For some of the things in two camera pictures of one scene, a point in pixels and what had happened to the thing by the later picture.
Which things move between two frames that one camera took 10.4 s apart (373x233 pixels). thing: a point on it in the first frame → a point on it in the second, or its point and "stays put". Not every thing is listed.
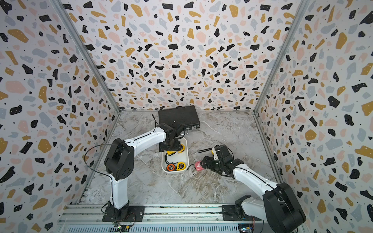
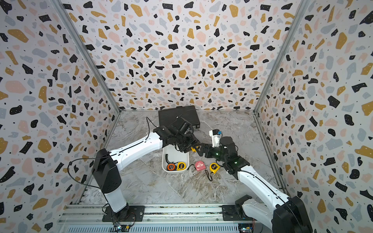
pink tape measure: [198, 166] stays put
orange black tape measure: [171, 167] stays put
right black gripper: [209, 165] → [205, 146]
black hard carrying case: [186, 116] stays put
